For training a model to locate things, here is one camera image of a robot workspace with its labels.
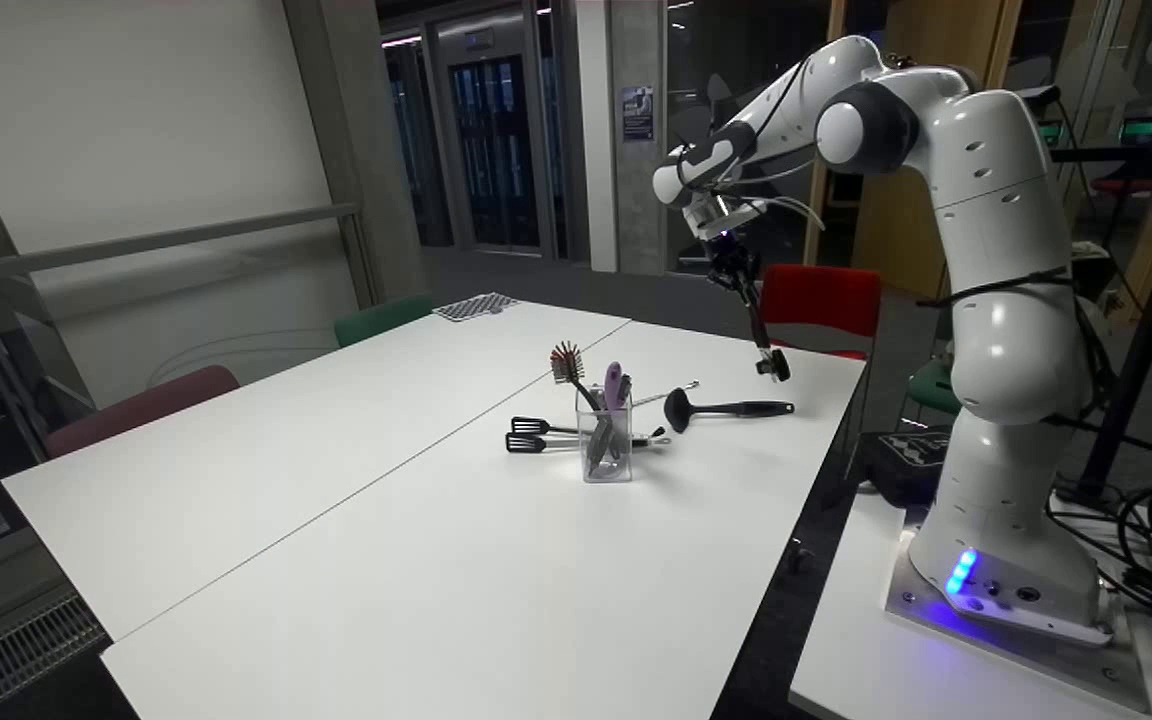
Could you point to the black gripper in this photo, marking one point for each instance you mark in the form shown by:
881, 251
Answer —
741, 268

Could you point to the black can opener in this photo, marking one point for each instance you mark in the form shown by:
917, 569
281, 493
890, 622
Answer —
775, 367

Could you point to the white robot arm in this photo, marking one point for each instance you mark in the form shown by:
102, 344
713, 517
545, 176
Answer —
1020, 344

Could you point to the clear plastic utensil holder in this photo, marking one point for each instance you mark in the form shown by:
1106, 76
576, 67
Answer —
595, 452

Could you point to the black plastic ladle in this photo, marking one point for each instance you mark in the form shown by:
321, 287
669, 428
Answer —
683, 409

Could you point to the metal tongs black tips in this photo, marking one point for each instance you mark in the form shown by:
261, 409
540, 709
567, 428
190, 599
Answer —
534, 432

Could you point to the green chair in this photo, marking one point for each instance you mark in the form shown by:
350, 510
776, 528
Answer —
378, 316

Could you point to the dark red chair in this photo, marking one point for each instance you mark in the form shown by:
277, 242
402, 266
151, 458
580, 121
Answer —
141, 409

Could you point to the purple handled utensil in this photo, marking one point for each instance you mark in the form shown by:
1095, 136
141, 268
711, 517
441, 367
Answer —
614, 419

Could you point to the brown handled utensil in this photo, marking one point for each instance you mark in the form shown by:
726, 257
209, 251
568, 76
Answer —
568, 371

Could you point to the black camera stand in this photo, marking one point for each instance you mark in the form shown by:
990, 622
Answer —
1133, 158

